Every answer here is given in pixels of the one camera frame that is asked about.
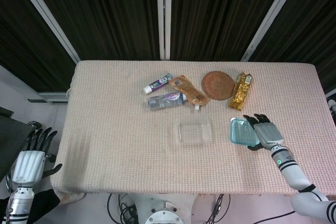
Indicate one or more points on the dark pleated curtain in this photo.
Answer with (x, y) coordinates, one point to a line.
(105, 11)
(21, 37)
(223, 11)
(309, 24)

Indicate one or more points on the teal plastic container lid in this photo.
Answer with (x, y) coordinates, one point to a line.
(241, 132)

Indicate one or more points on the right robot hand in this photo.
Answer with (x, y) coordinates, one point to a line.
(267, 133)

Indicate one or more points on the brown spout pouch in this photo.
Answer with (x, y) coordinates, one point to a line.
(186, 89)

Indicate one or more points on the gold foil snack package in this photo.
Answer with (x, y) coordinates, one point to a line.
(241, 90)

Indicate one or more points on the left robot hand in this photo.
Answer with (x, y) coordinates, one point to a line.
(29, 166)

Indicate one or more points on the round woven rattan coaster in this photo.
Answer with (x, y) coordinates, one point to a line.
(218, 85)

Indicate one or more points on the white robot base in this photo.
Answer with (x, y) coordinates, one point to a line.
(162, 214)

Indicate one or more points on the white frame post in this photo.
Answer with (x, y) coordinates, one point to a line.
(163, 16)
(47, 16)
(270, 16)

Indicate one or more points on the beige waffle tablecloth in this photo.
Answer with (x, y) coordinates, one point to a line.
(131, 155)

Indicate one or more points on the clear plastic food container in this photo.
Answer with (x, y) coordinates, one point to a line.
(193, 132)

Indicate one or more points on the clear plastic water bottle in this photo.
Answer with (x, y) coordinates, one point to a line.
(165, 101)

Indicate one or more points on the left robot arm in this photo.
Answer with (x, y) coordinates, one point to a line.
(18, 203)

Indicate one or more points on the purple toothpaste tube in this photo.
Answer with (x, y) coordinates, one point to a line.
(156, 83)

